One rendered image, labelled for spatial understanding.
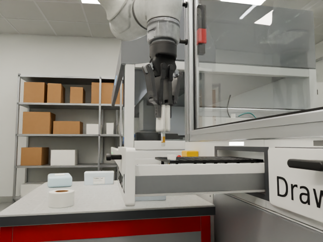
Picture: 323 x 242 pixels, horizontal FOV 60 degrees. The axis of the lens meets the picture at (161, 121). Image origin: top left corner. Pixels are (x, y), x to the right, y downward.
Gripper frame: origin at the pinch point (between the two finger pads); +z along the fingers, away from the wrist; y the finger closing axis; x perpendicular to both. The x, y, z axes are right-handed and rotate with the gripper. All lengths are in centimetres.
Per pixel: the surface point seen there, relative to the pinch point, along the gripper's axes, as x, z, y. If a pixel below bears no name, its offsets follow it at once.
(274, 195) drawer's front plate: 28.9, 16.5, -3.4
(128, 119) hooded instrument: -67, -6, -33
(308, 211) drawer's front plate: 36.9, 17.6, 0.8
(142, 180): 12.0, 13.9, 15.5
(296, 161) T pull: 37.2, 9.4, 5.2
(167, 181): 14.4, 14.2, 11.0
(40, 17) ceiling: -362, -179, -71
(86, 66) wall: -391, -127, -157
